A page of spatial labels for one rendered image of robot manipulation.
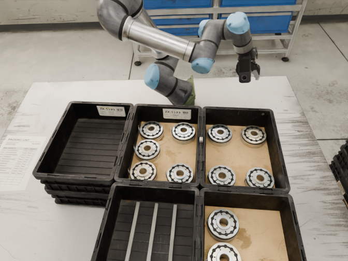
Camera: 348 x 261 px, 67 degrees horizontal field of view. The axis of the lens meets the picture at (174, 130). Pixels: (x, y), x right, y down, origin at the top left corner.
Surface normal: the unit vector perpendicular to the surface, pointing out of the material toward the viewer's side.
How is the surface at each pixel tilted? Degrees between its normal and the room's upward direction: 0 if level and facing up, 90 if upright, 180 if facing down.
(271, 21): 90
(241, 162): 0
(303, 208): 0
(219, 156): 0
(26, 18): 90
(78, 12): 90
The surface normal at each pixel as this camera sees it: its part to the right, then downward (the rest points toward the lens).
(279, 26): 0.00, 0.74
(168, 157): -0.03, -0.67
